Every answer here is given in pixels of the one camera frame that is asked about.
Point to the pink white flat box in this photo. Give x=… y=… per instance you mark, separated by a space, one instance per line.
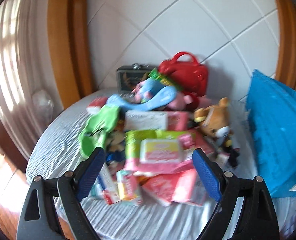
x=152 y=120

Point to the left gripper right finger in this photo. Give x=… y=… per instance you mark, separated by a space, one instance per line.
x=257 y=219

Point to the large pink green wipes pack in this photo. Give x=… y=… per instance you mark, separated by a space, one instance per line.
x=154 y=152

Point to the blue plush whale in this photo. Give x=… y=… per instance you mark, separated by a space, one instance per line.
x=165 y=96

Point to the dark metal case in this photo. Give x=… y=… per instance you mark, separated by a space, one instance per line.
x=129 y=76

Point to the white curtain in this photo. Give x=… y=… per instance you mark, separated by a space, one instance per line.
x=29 y=98

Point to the blue storage bin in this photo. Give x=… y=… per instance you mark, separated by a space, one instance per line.
x=271 y=107

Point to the brown teddy bear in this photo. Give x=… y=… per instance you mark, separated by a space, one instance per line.
x=214 y=121

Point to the white blue red foot box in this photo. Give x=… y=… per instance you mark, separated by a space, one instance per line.
x=105 y=188

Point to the red toy handbag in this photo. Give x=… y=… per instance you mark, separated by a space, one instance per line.
x=187 y=72

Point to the pink lotus tissue pack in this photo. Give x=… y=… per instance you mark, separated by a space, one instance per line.
x=185 y=187

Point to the pastel sanitary pad pack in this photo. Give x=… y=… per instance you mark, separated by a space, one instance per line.
x=129 y=188

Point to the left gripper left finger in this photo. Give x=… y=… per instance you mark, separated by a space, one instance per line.
x=39 y=219

